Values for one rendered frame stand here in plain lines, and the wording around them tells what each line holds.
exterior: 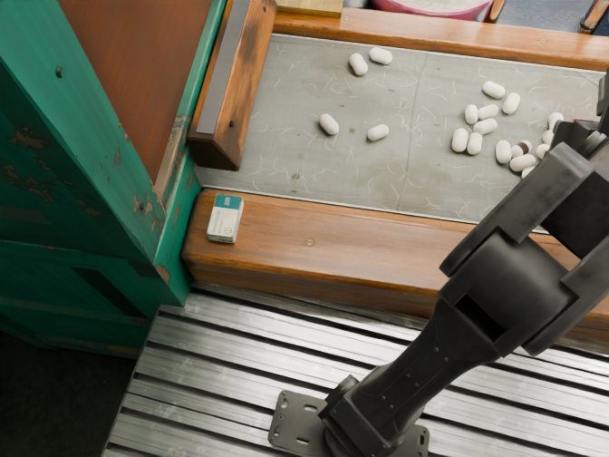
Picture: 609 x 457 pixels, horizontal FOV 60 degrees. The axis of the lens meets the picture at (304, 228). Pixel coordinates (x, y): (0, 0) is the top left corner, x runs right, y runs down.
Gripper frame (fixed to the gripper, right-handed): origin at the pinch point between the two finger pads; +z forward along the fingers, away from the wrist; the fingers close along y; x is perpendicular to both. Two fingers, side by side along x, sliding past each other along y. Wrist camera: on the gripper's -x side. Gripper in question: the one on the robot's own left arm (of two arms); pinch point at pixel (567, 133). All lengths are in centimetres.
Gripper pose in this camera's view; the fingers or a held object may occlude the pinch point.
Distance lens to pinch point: 86.6
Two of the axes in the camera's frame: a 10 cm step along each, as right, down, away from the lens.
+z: 1.1, -4.1, 9.1
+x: -1.1, 9.0, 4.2
